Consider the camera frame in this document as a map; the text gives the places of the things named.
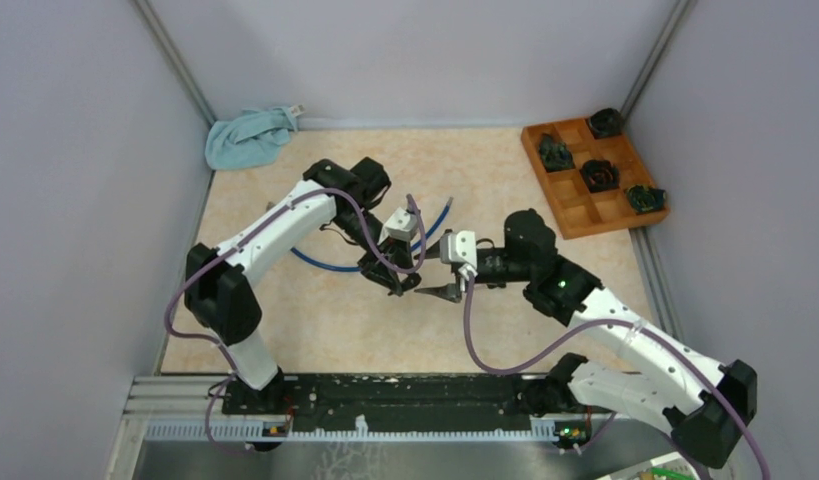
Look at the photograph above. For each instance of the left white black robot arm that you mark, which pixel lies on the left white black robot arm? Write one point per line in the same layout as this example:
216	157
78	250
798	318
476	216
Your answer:
220	281

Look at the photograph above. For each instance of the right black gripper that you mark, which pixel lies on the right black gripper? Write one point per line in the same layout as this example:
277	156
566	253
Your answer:
450	291

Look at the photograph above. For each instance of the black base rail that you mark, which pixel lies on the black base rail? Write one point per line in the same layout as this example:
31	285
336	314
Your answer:
404	403

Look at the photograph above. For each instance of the dark green object left tray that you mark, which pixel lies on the dark green object left tray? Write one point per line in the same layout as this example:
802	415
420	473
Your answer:
554	155

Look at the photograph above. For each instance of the dark object centre tray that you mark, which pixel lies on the dark object centre tray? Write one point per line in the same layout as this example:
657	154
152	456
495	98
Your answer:
600	175

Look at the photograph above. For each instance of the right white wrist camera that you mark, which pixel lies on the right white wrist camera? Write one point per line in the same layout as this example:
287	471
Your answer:
458	247

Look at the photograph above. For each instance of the wooden compartment tray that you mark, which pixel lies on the wooden compartment tray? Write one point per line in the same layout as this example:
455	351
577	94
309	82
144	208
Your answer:
577	212

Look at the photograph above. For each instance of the dark green object tray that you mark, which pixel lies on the dark green object tray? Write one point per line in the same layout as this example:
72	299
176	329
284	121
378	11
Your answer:
645	199
554	155

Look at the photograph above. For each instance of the blue cable lock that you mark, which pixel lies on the blue cable lock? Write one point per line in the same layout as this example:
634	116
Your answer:
346	268

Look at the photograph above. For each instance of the dark green object right tray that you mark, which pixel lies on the dark green object right tray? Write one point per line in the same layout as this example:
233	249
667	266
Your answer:
645	199

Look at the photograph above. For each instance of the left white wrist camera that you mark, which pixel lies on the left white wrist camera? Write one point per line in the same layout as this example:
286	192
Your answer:
402	225

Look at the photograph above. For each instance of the dark object top tray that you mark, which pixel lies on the dark object top tray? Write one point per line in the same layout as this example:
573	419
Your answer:
606	123

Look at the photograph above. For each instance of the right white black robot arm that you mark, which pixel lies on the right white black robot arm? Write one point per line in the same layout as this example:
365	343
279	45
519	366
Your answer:
703	405

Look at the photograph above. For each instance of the light blue towel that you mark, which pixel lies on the light blue towel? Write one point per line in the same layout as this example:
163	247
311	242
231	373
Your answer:
253	139

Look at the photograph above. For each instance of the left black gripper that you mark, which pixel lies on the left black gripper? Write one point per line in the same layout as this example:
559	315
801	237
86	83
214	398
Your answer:
379	272

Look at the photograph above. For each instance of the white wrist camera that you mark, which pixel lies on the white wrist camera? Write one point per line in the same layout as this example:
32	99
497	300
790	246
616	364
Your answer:
458	247
402	225

